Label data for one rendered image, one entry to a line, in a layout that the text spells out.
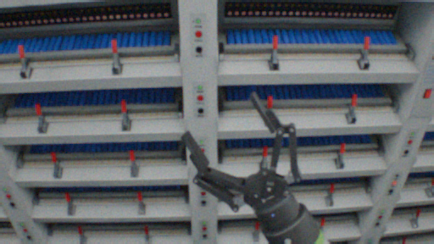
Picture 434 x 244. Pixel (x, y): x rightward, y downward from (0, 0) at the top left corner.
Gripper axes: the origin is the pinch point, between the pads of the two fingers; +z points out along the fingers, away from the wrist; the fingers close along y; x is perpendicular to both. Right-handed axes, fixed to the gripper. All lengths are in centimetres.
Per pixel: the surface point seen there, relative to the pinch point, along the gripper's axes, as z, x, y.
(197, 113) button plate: -0.7, -40.5, -18.3
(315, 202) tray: -55, -67, -8
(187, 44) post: 16.7, -33.9, -7.7
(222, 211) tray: -37, -57, -37
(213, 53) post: 11.2, -36.4, -4.0
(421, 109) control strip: -38, -59, 39
